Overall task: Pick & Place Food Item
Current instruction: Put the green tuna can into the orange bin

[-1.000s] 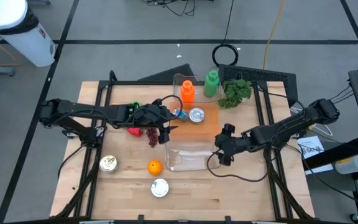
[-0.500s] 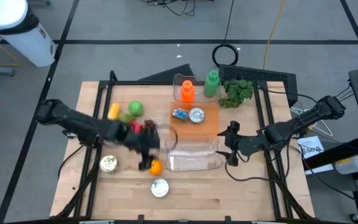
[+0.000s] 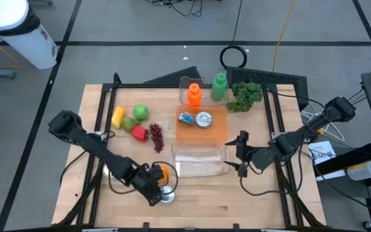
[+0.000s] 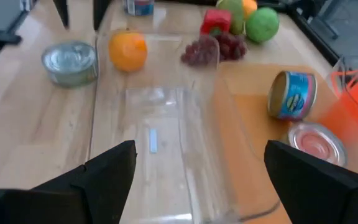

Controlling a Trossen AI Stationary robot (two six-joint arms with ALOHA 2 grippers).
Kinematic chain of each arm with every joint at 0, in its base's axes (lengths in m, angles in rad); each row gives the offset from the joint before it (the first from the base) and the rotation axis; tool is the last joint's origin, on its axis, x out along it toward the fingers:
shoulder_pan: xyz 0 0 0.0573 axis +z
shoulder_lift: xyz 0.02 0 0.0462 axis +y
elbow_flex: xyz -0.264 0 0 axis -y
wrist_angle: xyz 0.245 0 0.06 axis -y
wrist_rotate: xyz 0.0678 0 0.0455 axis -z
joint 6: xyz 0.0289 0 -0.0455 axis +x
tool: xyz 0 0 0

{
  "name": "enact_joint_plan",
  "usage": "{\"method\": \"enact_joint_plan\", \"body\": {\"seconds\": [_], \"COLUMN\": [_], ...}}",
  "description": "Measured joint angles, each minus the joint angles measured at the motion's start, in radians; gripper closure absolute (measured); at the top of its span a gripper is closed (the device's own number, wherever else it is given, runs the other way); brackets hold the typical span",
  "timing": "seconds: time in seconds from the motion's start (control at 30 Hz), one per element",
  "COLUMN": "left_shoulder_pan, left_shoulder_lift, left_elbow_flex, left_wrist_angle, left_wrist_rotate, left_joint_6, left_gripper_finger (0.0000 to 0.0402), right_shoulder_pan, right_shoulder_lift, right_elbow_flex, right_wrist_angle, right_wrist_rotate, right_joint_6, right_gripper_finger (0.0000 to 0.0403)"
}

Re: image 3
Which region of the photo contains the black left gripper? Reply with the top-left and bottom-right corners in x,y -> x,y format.
129,162 -> 166,208

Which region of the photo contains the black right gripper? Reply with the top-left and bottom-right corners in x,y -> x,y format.
224,130 -> 278,179

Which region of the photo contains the orange fruit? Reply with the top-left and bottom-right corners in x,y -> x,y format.
158,164 -> 171,185

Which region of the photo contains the olive label tin can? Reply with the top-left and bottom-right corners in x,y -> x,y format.
159,186 -> 176,205

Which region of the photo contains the dark red grape bunch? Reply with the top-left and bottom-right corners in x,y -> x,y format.
148,122 -> 165,154

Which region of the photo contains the silver tin can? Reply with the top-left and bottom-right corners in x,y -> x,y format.
195,111 -> 213,130

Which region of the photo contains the red bell pepper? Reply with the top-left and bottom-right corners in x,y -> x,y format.
131,124 -> 150,143

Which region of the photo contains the green pear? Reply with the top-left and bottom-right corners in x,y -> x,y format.
121,115 -> 140,133

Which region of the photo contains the green plastic bottle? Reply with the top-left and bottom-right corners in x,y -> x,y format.
210,72 -> 228,102

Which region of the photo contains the orange plastic bottle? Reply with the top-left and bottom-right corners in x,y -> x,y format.
186,82 -> 203,107

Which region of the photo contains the green apple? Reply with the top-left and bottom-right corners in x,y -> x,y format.
132,103 -> 150,121

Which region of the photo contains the clear plastic bin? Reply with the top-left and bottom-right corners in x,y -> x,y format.
171,143 -> 231,179
178,75 -> 231,107

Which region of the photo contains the orange plastic tray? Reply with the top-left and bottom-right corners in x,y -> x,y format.
175,105 -> 228,146

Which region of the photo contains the green leafy vegetable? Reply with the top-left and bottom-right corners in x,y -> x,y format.
225,82 -> 264,113

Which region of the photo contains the yellow bell pepper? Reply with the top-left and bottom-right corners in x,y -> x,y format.
111,106 -> 126,130

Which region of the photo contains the white printed paper sheet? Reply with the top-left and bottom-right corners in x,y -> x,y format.
307,140 -> 337,166

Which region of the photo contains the black perforated panel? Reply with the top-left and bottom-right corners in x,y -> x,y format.
225,66 -> 309,112

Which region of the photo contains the white device with yellow label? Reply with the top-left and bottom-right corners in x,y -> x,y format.
346,160 -> 371,181

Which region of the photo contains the white trash can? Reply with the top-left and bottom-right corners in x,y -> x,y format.
0,0 -> 59,70

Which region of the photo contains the black trash bag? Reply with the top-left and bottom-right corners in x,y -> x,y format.
0,6 -> 41,37

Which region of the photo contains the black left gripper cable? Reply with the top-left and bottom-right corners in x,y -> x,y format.
108,160 -> 179,196

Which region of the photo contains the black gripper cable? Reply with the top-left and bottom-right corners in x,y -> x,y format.
108,160 -> 179,196
239,167 -> 303,197

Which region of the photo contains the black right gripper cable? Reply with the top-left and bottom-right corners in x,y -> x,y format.
239,167 -> 303,197

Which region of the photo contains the white wire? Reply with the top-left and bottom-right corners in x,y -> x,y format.
300,111 -> 347,142

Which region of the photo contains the black cart frame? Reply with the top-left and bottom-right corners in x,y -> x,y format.
314,140 -> 371,228

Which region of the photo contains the black metal table frame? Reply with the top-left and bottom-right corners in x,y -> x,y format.
52,72 -> 327,231

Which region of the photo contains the long black cable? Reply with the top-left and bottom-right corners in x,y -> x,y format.
219,0 -> 248,70

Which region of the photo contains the long yellow cable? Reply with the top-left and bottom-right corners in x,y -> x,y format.
271,0 -> 298,73

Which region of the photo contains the black cable bundle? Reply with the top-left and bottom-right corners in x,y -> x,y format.
145,0 -> 204,17

